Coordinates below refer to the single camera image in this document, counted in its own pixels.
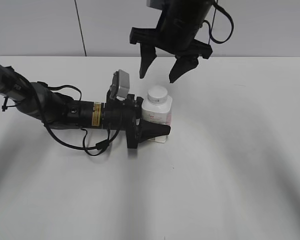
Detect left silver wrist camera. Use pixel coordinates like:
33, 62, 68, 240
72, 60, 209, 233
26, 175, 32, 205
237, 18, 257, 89
109, 69, 130, 100

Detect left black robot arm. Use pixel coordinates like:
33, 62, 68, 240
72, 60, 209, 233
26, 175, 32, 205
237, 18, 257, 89
0, 65, 171, 155

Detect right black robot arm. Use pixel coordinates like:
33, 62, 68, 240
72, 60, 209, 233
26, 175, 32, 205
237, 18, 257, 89
129, 0, 213, 84

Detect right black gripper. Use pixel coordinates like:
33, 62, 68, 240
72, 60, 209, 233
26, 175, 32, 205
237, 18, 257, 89
129, 14, 213, 84

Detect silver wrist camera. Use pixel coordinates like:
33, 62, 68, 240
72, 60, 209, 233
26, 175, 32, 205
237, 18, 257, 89
109, 69, 130, 100
146, 0, 164, 10

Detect white round bottle cap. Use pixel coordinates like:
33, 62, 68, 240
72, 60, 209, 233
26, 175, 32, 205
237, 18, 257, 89
147, 85, 168, 105

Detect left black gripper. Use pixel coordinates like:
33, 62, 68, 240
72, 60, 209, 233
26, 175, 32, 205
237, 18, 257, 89
102, 92, 171, 149

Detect white yili changqing bottle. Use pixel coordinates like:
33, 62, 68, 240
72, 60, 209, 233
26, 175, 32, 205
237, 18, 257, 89
141, 98, 173, 144

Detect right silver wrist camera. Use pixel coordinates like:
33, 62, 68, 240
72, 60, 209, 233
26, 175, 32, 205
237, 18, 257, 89
146, 0, 164, 10

